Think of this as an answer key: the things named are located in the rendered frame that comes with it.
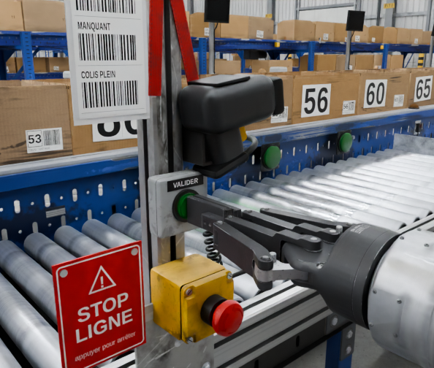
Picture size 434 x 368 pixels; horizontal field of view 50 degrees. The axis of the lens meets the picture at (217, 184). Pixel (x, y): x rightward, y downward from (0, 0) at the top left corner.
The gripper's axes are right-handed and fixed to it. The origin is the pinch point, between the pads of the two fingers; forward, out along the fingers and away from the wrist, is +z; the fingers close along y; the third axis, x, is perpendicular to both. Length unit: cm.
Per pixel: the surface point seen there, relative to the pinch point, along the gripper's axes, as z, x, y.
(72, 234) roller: 54, 20, -8
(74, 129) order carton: 67, 0, -16
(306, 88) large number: 67, -6, -100
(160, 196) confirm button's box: 4.8, -1.7, 3.3
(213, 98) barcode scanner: 1.4, -12.0, -1.4
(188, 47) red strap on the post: 7.1, -17.1, -2.6
